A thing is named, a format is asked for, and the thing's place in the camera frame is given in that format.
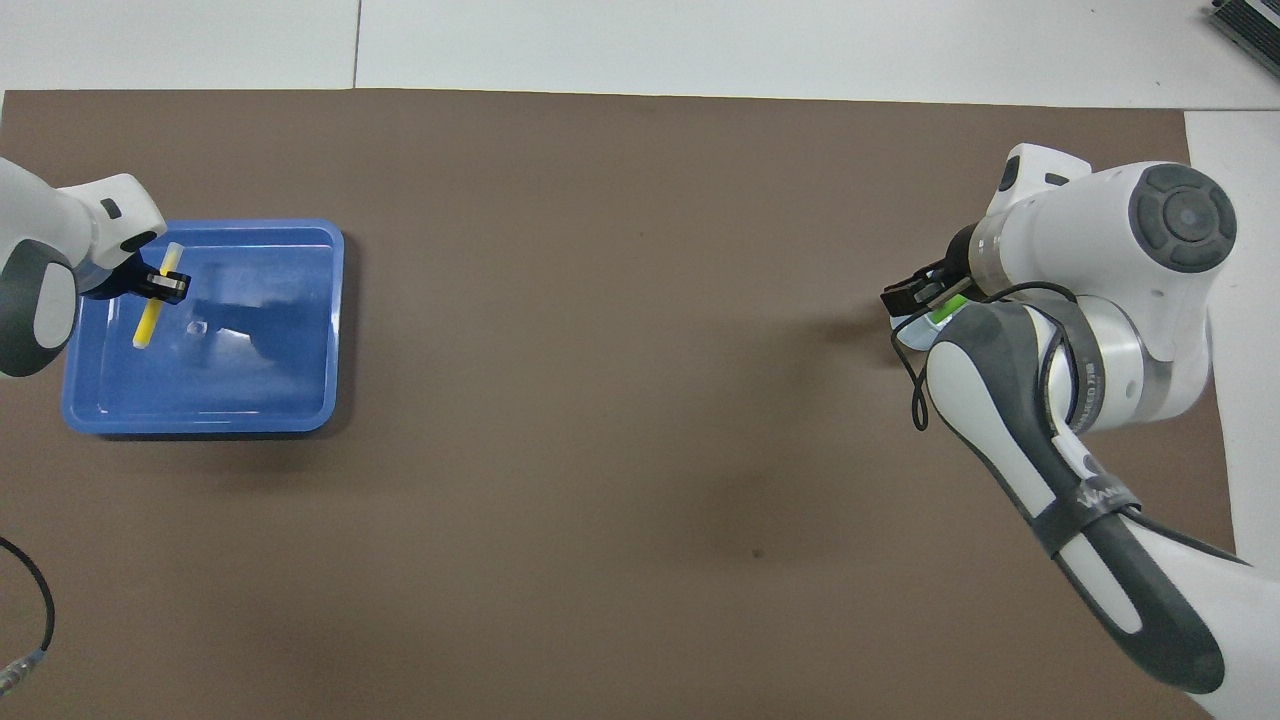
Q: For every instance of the green pen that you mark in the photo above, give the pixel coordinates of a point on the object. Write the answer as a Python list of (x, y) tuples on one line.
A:
[(948, 310)]

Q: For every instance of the grey ribbed device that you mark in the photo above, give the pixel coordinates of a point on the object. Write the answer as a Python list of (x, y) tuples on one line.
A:
[(1250, 25)]

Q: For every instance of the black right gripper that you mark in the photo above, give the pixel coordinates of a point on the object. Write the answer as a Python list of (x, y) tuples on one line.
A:
[(960, 265)]

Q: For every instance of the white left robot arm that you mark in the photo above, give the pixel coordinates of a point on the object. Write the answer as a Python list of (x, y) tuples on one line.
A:
[(50, 230)]

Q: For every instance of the yellow pen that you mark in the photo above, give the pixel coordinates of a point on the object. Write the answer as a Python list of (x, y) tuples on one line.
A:
[(148, 325)]

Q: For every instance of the clear plastic cup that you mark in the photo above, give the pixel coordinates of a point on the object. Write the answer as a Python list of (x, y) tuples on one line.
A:
[(910, 335)]

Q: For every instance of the brown table mat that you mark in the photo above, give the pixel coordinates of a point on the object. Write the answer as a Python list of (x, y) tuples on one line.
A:
[(600, 500)]

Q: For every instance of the blue plastic tray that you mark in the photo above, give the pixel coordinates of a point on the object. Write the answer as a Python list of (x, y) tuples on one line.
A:
[(270, 380)]

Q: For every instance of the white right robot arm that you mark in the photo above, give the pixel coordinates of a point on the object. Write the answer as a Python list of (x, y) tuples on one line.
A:
[(1100, 260)]

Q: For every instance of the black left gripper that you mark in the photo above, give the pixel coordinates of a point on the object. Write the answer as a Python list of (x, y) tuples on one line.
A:
[(120, 280)]

